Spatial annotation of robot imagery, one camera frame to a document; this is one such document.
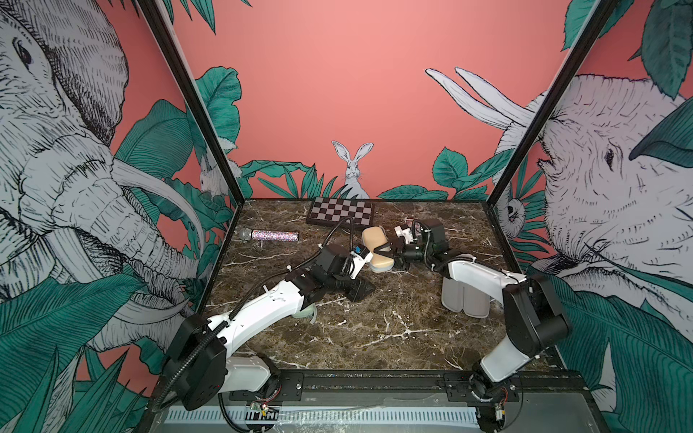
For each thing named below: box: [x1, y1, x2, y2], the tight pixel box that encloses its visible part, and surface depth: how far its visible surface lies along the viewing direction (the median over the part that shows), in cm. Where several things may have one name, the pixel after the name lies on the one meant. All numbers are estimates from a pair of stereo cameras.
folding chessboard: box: [305, 196, 374, 230], surface depth 117 cm
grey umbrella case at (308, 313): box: [291, 303, 317, 325], surface depth 86 cm
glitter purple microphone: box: [240, 228, 300, 242], surface depth 106 cm
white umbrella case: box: [361, 225, 396, 274], surface depth 85 cm
